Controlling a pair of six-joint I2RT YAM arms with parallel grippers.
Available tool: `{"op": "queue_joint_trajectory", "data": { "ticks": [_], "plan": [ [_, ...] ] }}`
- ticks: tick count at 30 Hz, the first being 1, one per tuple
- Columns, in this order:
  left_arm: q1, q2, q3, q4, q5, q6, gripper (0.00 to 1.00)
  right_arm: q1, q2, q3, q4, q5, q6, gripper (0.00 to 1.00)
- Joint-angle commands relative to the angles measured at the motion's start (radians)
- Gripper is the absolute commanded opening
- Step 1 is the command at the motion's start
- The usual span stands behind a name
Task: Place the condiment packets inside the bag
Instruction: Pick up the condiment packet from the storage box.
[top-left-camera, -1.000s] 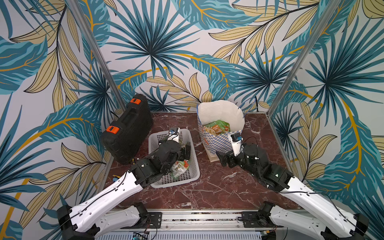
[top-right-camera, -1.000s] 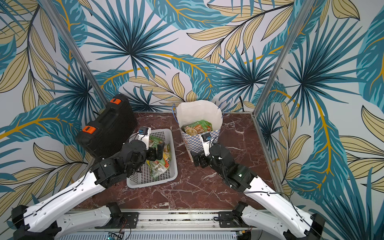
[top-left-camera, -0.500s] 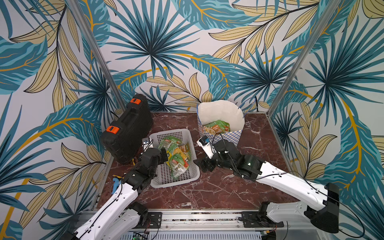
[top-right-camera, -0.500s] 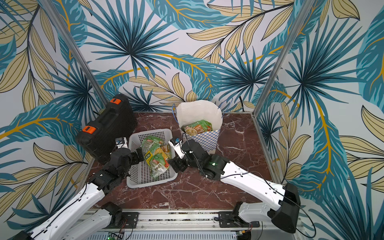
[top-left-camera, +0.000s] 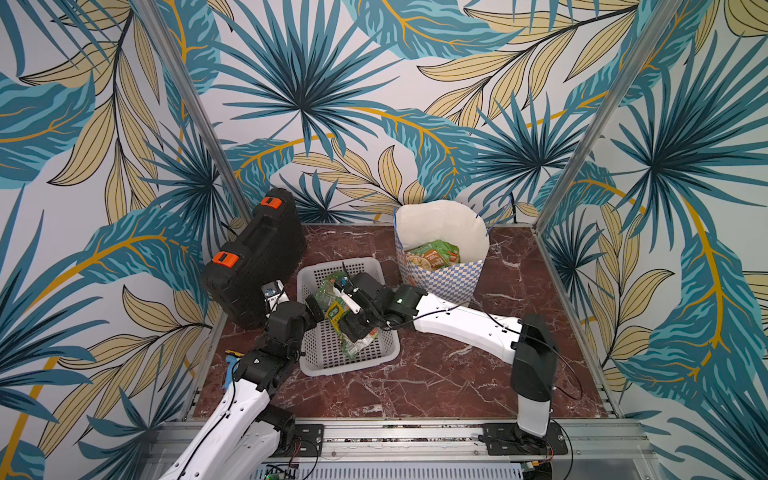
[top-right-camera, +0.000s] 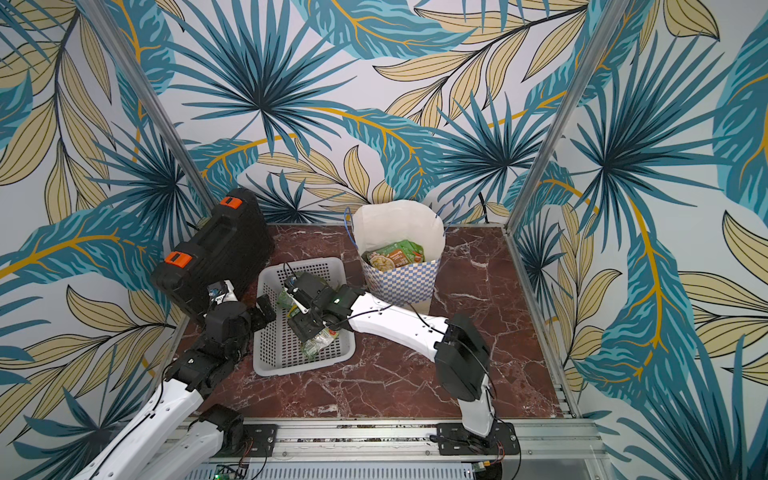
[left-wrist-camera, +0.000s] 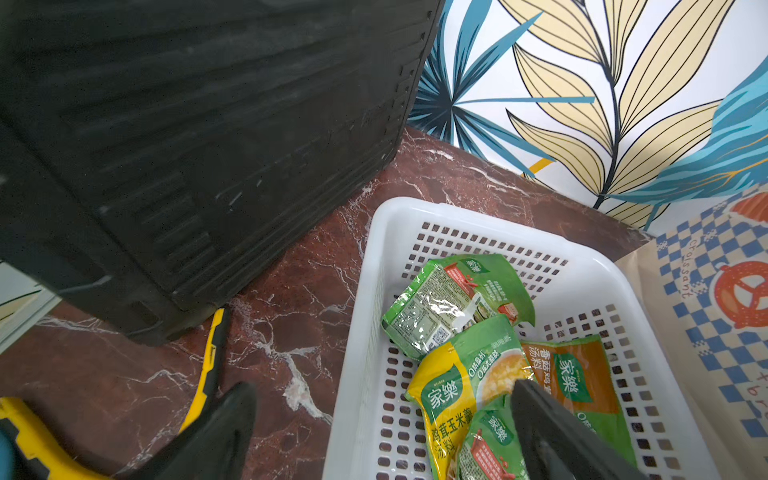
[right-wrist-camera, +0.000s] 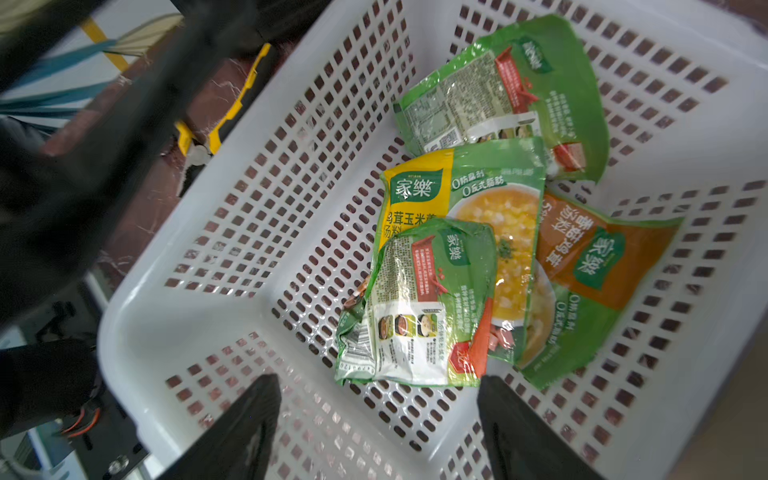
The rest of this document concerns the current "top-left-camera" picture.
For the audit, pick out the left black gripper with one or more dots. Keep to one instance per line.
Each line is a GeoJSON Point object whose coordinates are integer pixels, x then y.
{"type": "Point", "coordinates": [311, 321]}

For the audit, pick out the white plastic perforated basket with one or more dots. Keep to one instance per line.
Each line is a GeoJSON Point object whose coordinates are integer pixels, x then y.
{"type": "Point", "coordinates": [322, 348]}

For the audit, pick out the blue checkered paper bag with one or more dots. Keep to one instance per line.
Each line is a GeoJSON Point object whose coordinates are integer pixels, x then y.
{"type": "Point", "coordinates": [418, 224]}

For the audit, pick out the light green condiment packet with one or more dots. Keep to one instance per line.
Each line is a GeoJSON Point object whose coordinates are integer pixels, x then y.
{"type": "Point", "coordinates": [452, 252]}

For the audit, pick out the green packet yellow soup picture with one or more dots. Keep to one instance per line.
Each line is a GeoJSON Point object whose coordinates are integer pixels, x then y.
{"type": "Point", "coordinates": [336, 312]}

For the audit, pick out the green packet with barcode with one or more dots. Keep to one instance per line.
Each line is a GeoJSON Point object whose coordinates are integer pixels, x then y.
{"type": "Point", "coordinates": [351, 349]}

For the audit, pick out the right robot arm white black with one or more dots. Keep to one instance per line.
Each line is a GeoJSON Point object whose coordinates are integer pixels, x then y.
{"type": "Point", "coordinates": [524, 343]}

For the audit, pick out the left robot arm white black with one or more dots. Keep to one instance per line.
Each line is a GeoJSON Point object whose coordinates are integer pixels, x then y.
{"type": "Point", "coordinates": [245, 429]}

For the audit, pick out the black plastic tool case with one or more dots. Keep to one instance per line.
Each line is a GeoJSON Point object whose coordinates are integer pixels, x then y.
{"type": "Point", "coordinates": [268, 249]}

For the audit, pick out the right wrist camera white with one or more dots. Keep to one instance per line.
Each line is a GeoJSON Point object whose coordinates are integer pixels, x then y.
{"type": "Point", "coordinates": [349, 303]}

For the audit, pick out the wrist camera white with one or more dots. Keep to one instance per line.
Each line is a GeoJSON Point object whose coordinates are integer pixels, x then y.
{"type": "Point", "coordinates": [349, 303]}
{"type": "Point", "coordinates": [274, 293]}

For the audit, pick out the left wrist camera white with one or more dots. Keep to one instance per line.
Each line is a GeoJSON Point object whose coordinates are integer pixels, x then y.
{"type": "Point", "coordinates": [274, 293]}

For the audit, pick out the blue handled tool on table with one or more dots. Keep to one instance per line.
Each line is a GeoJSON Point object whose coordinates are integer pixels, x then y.
{"type": "Point", "coordinates": [232, 359]}

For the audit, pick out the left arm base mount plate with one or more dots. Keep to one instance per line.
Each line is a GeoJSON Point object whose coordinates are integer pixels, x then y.
{"type": "Point", "coordinates": [299, 441]}

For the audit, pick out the left aluminium corner post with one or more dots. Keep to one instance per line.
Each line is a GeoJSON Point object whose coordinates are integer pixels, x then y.
{"type": "Point", "coordinates": [163, 41]}

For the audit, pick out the aluminium corner post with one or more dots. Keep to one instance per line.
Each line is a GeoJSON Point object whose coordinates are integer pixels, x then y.
{"type": "Point", "coordinates": [163, 41]}
{"type": "Point", "coordinates": [635, 61]}

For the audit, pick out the electronics board with cables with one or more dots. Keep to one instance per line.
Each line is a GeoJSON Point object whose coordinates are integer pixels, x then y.
{"type": "Point", "coordinates": [284, 471]}

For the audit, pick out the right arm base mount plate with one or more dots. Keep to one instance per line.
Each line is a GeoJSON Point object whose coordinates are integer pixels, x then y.
{"type": "Point", "coordinates": [507, 439]}

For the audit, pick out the aluminium front rail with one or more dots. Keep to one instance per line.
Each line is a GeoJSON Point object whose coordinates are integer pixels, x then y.
{"type": "Point", "coordinates": [451, 449]}

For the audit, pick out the right aluminium corner post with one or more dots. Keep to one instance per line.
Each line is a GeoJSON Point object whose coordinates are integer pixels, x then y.
{"type": "Point", "coordinates": [635, 61]}

